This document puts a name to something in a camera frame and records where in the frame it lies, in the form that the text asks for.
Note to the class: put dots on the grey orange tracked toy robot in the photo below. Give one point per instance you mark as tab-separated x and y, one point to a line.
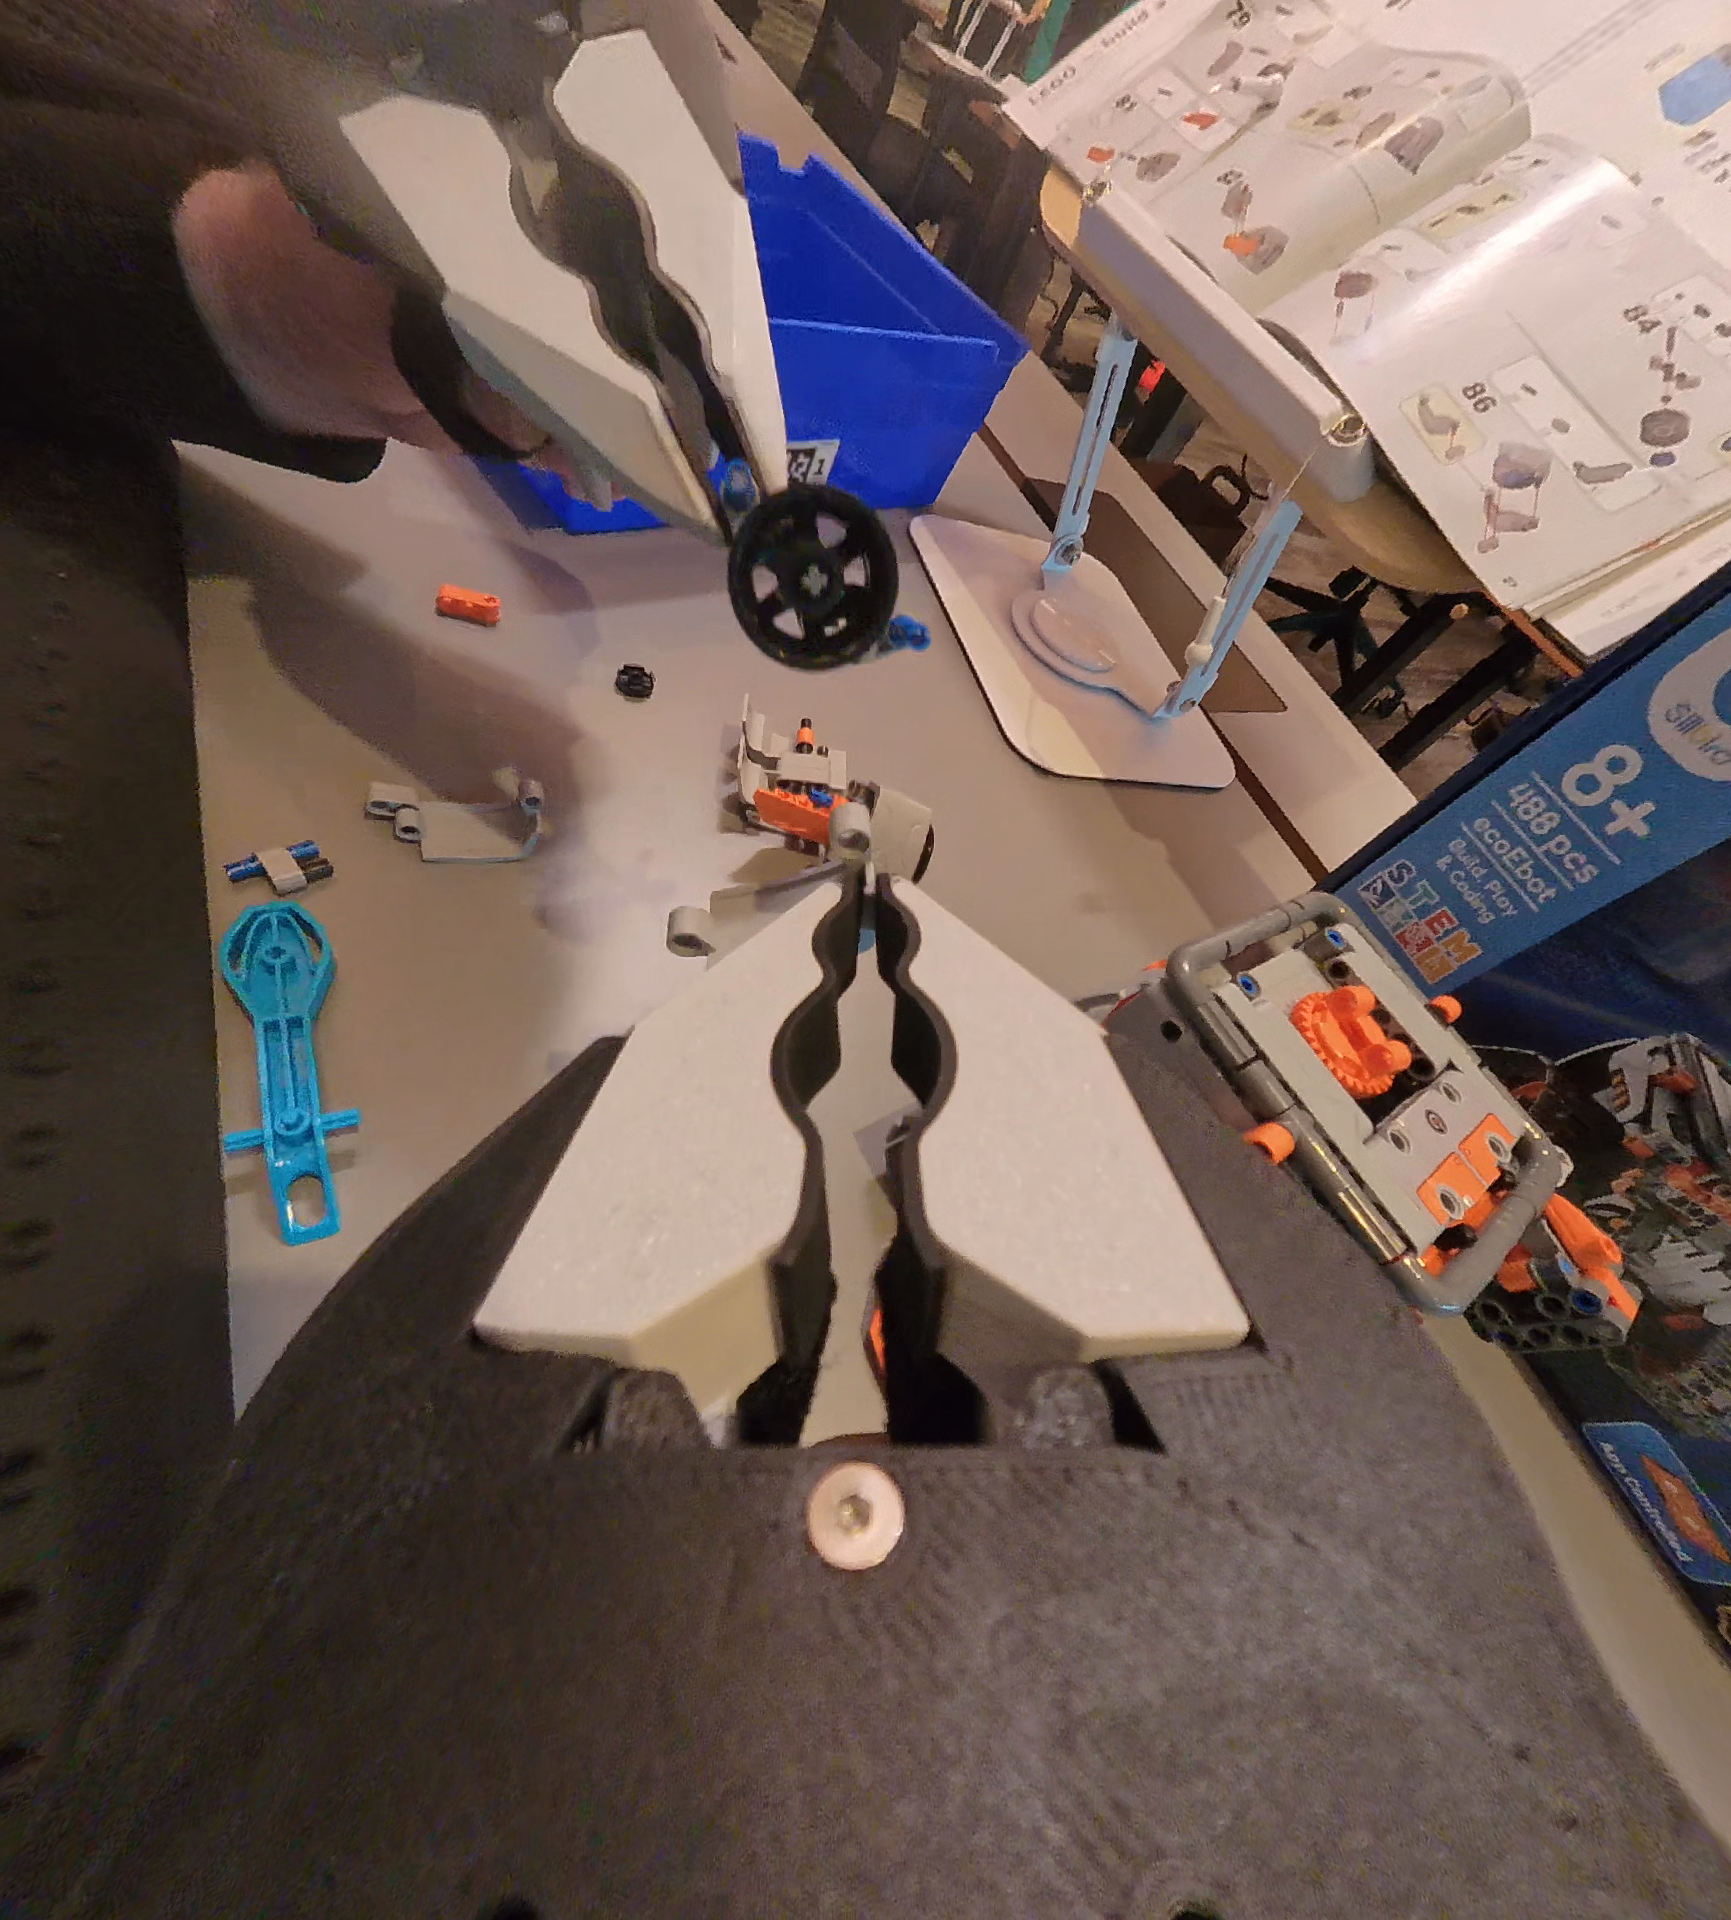
1376	1110

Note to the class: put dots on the small grey blue pin connector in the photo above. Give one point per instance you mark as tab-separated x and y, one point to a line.
273	864

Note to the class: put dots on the white instruction sheet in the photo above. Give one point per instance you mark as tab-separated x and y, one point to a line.
1496	270

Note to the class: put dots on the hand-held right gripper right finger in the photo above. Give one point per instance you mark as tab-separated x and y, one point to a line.
1093	1201

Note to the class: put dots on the person's left hand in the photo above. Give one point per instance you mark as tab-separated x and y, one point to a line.
297	286

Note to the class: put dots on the grey curved panel piece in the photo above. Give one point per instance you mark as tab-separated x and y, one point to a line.
461	816

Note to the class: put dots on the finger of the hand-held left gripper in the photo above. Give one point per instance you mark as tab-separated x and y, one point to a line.
693	210
491	241

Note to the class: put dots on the white desk stand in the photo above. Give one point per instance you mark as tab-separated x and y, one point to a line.
1107	661

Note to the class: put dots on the blue robot kit box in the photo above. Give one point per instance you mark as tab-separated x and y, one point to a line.
1646	810

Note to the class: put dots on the small orange connector brick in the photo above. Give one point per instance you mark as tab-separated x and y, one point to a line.
471	601

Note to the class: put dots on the blue plastic storage bin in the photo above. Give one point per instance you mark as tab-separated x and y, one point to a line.
867	331

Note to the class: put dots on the blue plastic separator tool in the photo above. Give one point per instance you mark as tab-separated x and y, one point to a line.
281	1006

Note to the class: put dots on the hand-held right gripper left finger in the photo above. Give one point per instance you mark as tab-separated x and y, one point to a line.
641	1201

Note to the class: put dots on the black wheel hub assembly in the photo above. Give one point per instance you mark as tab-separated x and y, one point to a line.
813	570

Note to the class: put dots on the person's left forearm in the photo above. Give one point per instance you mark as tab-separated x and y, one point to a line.
57	210

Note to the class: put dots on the dark grey orange block assembly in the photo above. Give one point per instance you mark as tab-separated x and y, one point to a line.
837	810

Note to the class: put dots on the small black round piece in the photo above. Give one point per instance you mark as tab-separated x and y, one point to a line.
633	679

